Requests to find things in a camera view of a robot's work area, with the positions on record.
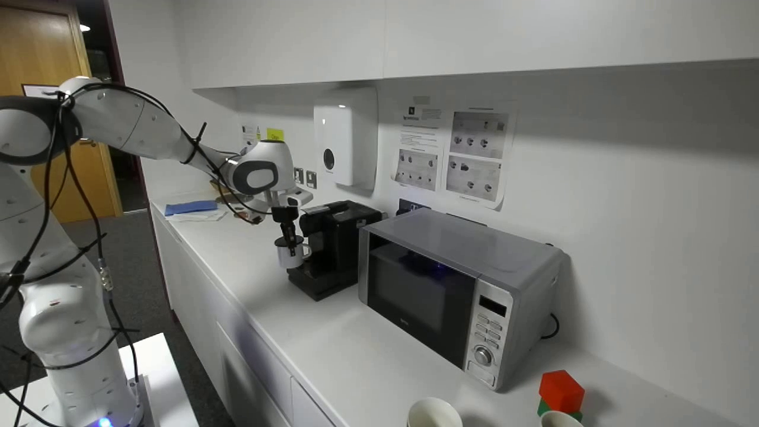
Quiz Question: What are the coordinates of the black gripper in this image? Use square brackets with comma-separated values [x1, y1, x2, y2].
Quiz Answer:
[271, 202, 305, 254]

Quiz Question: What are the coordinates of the white enamel cup blue rim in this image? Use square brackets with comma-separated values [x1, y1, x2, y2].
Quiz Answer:
[274, 235, 312, 272]

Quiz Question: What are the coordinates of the black coffee maker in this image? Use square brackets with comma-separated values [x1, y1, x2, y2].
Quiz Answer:
[285, 200, 387, 304]

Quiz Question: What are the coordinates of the white rounded cup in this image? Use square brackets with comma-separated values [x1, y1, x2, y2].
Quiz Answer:
[403, 397, 464, 427]

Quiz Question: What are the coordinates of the flat blue cloth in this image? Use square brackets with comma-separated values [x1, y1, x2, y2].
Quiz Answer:
[163, 198, 221, 219]

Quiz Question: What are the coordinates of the white base cabinet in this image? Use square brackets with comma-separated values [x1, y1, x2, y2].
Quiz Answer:
[150, 212, 338, 427]

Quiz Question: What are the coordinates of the instruction poster with text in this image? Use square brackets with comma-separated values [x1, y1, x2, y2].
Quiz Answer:
[392, 103, 451, 198]

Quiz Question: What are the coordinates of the silver microwave oven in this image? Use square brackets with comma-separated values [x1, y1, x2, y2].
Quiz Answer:
[355, 206, 571, 393]

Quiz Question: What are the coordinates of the white robot mounting table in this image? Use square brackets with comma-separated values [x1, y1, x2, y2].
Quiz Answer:
[0, 329, 198, 427]

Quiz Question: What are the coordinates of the white door sign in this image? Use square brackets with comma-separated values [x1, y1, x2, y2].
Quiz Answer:
[20, 84, 64, 100]

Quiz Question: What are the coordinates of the green block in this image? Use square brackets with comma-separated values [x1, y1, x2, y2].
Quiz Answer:
[536, 398, 583, 423]

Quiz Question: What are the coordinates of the red block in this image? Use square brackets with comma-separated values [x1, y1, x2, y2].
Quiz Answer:
[539, 368, 588, 415]

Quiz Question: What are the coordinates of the wooden door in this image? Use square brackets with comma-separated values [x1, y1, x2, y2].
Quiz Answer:
[0, 0, 126, 225]

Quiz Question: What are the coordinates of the white bowl edge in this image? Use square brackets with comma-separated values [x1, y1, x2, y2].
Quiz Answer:
[539, 409, 586, 427]

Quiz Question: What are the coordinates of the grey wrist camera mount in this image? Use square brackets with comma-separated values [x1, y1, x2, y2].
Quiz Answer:
[271, 186, 312, 209]

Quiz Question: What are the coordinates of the white wall dispenser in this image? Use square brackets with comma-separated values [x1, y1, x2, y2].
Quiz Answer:
[312, 103, 355, 190]

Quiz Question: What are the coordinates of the white wall cabinet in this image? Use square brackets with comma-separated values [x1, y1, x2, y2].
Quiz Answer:
[188, 0, 759, 90]

